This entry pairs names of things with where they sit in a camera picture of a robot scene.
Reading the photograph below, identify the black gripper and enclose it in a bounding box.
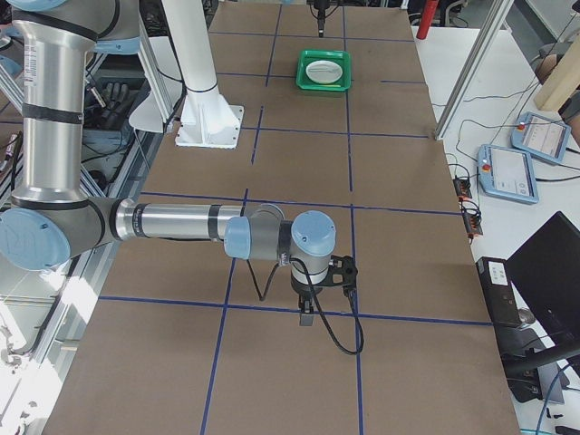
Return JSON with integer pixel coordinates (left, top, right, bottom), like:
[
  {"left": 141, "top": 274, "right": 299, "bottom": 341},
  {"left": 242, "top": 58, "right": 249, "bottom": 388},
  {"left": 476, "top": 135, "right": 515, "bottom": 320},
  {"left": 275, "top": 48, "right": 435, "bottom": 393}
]
[
  {"left": 291, "top": 277, "right": 324, "bottom": 326},
  {"left": 316, "top": 9, "right": 325, "bottom": 28}
]

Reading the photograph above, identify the green plastic tray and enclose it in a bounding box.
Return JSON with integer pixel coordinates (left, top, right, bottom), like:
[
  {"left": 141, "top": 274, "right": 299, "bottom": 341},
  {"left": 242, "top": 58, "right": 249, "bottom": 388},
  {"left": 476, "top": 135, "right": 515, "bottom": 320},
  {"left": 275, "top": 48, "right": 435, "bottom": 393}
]
[{"left": 295, "top": 49, "right": 352, "bottom": 92}]

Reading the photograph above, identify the white round plate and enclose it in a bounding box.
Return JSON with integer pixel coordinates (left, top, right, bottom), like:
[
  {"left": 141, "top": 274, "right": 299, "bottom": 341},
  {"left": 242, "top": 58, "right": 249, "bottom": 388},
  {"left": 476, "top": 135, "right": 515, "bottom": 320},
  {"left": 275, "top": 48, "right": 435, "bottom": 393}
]
[{"left": 305, "top": 60, "right": 343, "bottom": 85}]

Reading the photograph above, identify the brown paper table cover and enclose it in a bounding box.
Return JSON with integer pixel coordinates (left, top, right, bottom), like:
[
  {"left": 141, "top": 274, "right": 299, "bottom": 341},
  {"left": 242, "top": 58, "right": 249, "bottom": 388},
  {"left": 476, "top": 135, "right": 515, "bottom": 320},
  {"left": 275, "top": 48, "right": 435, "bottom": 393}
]
[{"left": 44, "top": 3, "right": 519, "bottom": 434}]

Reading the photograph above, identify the red cylinder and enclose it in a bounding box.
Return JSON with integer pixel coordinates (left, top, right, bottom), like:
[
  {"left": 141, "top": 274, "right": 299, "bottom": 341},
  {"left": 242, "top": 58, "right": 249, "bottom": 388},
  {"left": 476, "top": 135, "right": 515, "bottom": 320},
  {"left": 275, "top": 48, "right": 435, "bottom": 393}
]
[{"left": 416, "top": 0, "right": 439, "bottom": 40}]

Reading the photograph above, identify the black desktop box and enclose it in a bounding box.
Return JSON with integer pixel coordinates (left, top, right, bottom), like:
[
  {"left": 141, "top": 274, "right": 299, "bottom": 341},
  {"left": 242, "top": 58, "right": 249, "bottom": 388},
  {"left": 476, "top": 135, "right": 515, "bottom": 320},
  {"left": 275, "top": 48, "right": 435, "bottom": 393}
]
[{"left": 476, "top": 256, "right": 535, "bottom": 330}]

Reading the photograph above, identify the black power strip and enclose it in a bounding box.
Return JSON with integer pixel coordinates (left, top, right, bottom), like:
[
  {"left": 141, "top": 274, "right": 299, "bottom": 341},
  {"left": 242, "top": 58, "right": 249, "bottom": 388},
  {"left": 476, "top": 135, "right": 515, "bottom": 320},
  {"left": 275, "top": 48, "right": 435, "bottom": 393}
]
[{"left": 452, "top": 177, "right": 483, "bottom": 240}]

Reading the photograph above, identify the black monitor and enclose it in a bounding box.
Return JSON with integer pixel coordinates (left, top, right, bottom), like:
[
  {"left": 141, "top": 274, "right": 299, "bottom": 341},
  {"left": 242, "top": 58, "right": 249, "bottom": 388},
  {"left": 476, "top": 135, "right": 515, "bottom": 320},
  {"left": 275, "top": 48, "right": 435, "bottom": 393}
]
[{"left": 507, "top": 211, "right": 579, "bottom": 344}]

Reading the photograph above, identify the near blue teach pendant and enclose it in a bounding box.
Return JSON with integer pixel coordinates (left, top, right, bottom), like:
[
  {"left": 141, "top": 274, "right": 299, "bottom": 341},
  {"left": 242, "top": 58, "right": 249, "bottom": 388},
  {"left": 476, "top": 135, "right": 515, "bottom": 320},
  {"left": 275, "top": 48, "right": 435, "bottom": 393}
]
[{"left": 478, "top": 144, "right": 539, "bottom": 204}]

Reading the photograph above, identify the blue teach pendant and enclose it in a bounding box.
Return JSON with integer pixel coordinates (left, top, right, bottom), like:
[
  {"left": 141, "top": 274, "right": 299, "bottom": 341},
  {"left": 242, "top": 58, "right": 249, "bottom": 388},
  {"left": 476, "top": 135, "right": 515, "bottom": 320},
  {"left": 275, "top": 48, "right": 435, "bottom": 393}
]
[
  {"left": 511, "top": 111, "right": 571, "bottom": 165},
  {"left": 478, "top": 144, "right": 539, "bottom": 204}
]

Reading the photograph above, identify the far blue teach pendant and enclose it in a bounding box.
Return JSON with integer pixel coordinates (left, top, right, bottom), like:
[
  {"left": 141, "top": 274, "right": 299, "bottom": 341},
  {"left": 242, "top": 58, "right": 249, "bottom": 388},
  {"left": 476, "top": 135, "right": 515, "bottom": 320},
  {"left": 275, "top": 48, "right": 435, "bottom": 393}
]
[{"left": 511, "top": 111, "right": 571, "bottom": 165}]

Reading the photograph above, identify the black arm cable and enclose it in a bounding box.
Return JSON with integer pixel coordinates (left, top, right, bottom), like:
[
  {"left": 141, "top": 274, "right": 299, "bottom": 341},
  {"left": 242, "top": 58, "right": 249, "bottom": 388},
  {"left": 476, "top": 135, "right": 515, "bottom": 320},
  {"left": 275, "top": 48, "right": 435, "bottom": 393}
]
[{"left": 244, "top": 257, "right": 365, "bottom": 357}]

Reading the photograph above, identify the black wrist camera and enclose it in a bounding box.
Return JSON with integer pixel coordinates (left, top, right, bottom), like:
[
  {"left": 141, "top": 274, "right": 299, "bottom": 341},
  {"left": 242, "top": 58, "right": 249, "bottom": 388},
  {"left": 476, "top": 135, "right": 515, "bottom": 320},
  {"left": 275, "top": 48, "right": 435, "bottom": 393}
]
[{"left": 328, "top": 256, "right": 358, "bottom": 289}]

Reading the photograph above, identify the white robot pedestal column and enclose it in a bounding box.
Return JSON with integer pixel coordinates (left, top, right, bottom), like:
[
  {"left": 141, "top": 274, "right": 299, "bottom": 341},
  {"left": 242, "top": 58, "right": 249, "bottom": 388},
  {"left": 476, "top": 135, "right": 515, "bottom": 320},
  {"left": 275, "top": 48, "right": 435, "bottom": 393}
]
[{"left": 162, "top": 0, "right": 244, "bottom": 150}]

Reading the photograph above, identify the aluminium frame post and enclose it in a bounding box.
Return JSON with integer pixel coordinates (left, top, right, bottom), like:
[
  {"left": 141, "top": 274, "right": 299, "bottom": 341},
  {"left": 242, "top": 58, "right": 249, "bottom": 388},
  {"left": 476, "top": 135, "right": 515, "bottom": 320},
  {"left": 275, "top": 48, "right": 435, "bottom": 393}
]
[{"left": 434, "top": 0, "right": 514, "bottom": 140}]

